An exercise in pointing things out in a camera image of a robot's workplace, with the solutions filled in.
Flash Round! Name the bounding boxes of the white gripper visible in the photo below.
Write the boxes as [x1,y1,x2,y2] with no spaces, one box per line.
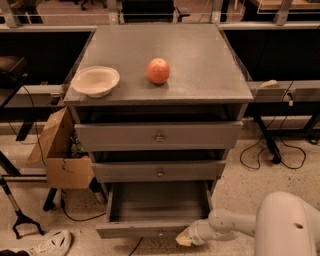
[176,219,214,247]

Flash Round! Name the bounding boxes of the grey bottom drawer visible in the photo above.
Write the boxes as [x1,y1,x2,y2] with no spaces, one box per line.
[96,181,212,239]

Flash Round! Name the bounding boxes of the grey drawer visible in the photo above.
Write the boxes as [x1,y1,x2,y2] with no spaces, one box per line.
[75,121,242,152]
[92,160,226,183]
[96,181,212,239]

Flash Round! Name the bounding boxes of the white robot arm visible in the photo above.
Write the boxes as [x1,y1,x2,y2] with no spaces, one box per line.
[176,192,320,256]

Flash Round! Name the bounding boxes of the grey middle drawer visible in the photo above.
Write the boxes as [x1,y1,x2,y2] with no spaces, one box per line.
[92,160,226,183]

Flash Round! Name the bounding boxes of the grey drawer cabinet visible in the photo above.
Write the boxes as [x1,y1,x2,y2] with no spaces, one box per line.
[62,23,255,201]

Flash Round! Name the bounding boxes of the grey top drawer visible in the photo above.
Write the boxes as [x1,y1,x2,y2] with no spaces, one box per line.
[75,121,242,152]

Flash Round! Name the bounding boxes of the white sneaker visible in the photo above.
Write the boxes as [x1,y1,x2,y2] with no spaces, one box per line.
[0,230,72,256]

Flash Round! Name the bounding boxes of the brown cardboard box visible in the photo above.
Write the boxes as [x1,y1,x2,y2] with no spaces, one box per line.
[26,107,94,189]

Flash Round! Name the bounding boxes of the black grabber tool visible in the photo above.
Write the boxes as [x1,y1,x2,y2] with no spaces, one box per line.
[0,175,44,239]

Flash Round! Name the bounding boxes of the red apple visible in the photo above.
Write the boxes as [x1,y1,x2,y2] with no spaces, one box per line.
[146,58,170,84]

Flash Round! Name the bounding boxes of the white paper bowl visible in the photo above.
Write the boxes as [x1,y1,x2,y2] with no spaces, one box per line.
[71,66,120,98]

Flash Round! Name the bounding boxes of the black floor cable left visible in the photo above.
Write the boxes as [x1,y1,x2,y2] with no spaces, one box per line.
[59,189,144,256]

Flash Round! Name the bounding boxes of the black floor cable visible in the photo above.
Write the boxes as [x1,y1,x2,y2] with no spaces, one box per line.
[59,189,144,256]
[239,99,307,171]

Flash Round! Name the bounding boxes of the black floor cable right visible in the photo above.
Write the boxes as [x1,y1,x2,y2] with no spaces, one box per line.
[239,99,307,171]

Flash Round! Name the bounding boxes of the yellow foam piece on rail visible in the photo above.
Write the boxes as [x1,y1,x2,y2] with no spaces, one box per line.
[260,79,277,88]

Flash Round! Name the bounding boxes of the grey metal rail right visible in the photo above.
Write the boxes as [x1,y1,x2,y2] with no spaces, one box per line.
[248,80,320,103]

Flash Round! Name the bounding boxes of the grey metal rail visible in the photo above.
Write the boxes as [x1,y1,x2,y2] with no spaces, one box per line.
[6,85,63,108]
[248,80,320,103]

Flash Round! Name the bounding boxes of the grey metal rail left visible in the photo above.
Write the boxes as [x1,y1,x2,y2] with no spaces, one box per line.
[6,85,63,108]

